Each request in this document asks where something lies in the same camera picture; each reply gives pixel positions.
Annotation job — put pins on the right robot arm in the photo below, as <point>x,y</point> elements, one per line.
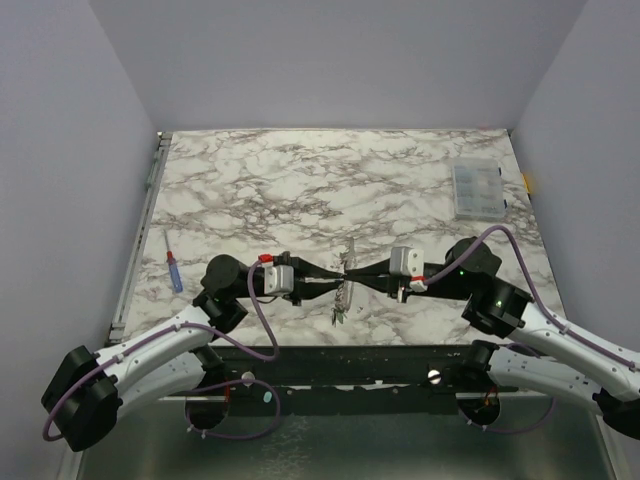
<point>568,362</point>

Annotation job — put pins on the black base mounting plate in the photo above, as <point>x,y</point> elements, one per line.
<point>346,380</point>

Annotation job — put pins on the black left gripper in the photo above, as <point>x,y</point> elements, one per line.
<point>305,289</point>

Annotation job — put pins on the clear plastic screw organizer box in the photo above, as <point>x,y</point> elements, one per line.
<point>478,189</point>

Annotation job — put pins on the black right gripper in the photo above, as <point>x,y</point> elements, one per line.
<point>395,280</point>

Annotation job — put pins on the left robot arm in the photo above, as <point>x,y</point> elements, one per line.
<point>90,391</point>

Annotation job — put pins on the red blue screwdriver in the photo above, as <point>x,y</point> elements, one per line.
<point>173,270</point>

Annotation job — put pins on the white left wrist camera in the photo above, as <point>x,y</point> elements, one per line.
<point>278,279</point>

